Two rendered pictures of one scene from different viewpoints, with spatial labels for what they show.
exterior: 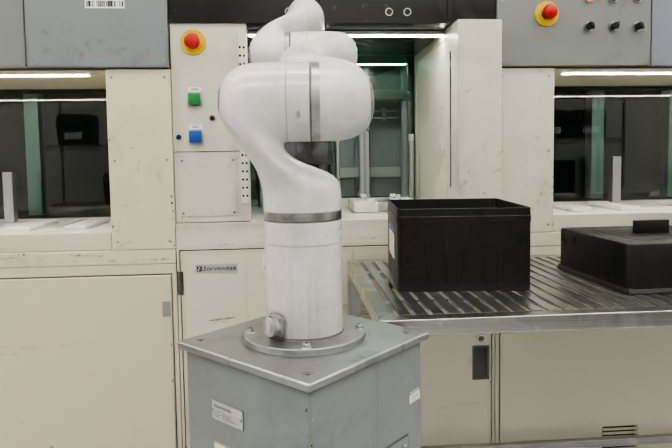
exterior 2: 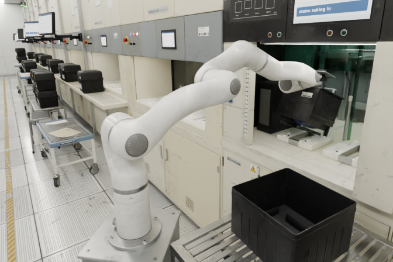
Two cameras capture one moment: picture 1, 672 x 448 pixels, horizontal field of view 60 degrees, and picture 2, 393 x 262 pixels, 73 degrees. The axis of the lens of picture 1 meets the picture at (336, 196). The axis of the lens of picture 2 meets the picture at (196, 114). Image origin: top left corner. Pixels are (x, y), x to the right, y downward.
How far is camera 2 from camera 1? 1.09 m
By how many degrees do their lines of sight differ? 60
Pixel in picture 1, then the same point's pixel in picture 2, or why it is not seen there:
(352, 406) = not seen: outside the picture
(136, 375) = (209, 189)
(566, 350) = not seen: outside the picture
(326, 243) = (120, 202)
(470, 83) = (379, 99)
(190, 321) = (224, 178)
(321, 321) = (121, 231)
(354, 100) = (115, 148)
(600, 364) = not seen: outside the picture
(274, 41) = (198, 76)
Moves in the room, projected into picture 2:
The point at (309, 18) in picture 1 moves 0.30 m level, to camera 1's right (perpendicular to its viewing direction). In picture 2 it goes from (228, 58) to (293, 63)
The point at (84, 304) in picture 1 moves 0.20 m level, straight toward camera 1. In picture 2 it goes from (197, 155) to (179, 166)
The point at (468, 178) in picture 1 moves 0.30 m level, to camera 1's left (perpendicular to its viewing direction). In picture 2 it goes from (365, 172) to (292, 144)
